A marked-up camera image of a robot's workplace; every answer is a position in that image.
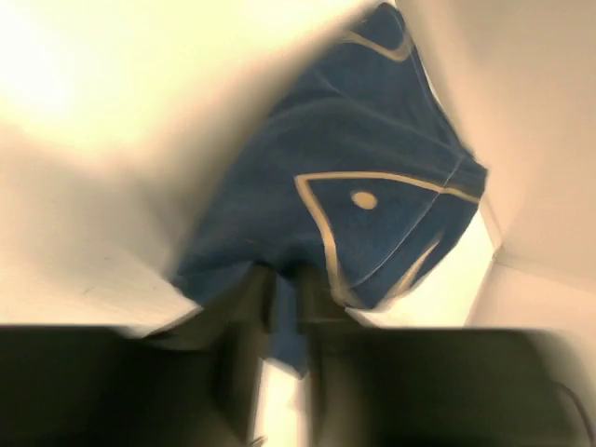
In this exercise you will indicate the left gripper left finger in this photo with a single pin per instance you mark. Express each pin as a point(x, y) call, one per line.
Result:
point(192, 383)

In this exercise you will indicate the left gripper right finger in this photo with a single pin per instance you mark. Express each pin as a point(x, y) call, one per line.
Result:
point(371, 386)

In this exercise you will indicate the blue fish placemat cloth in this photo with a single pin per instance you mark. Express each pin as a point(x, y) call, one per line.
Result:
point(356, 170)

